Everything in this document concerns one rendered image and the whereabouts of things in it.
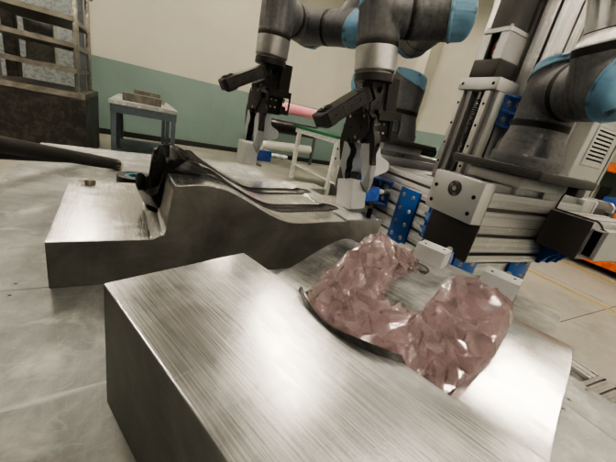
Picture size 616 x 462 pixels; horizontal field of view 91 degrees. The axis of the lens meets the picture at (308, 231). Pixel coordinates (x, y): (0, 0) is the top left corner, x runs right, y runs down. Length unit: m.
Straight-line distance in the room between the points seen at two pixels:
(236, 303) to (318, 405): 0.09
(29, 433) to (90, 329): 0.11
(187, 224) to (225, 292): 0.21
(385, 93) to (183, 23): 6.65
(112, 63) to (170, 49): 1.04
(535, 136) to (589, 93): 0.15
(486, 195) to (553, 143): 0.20
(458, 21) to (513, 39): 0.49
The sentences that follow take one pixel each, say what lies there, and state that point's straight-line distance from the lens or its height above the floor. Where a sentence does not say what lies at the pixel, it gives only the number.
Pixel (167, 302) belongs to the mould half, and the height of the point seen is 0.91.
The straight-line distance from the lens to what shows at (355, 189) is 0.60.
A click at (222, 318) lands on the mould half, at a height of 0.91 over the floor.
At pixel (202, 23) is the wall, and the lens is 7.23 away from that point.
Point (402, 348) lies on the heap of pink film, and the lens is 0.26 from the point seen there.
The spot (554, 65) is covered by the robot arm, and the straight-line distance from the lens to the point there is 0.88.
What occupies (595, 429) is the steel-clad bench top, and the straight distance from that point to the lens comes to 0.49.
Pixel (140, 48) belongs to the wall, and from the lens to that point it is 7.07.
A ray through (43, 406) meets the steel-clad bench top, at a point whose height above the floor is 0.80.
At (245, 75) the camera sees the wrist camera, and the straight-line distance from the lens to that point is 0.77.
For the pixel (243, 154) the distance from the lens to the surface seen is 0.79.
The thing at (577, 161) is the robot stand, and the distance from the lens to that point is 1.29.
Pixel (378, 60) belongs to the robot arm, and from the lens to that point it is 0.61.
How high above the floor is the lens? 1.04
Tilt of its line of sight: 20 degrees down
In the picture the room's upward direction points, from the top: 12 degrees clockwise
